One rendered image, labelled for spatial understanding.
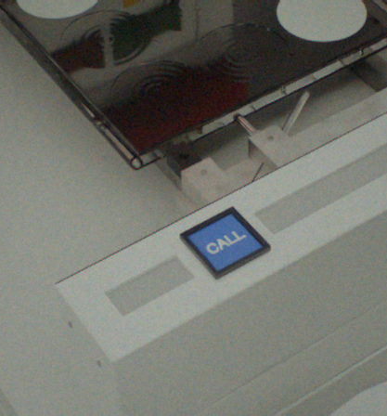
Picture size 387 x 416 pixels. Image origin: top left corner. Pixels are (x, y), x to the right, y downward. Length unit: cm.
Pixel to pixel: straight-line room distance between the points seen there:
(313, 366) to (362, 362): 8
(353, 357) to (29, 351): 32
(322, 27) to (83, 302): 48
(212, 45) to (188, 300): 40
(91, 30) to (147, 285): 42
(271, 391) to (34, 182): 34
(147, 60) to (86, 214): 18
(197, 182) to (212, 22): 26
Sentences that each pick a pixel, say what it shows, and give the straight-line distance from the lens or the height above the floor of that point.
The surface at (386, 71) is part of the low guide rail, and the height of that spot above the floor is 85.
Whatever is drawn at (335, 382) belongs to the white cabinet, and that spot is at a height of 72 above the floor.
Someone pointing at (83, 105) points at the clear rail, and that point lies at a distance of 114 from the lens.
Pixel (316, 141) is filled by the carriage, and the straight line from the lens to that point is 112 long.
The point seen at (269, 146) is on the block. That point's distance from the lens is 108.
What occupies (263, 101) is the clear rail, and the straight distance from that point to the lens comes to 113.
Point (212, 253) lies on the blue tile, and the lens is 91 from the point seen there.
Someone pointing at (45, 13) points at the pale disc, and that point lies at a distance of 127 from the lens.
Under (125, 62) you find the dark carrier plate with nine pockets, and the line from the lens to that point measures 119.
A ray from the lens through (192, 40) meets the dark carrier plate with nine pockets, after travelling 121.
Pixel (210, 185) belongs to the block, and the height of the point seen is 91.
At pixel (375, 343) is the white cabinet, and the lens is 113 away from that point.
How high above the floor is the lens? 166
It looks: 48 degrees down
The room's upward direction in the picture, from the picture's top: 3 degrees counter-clockwise
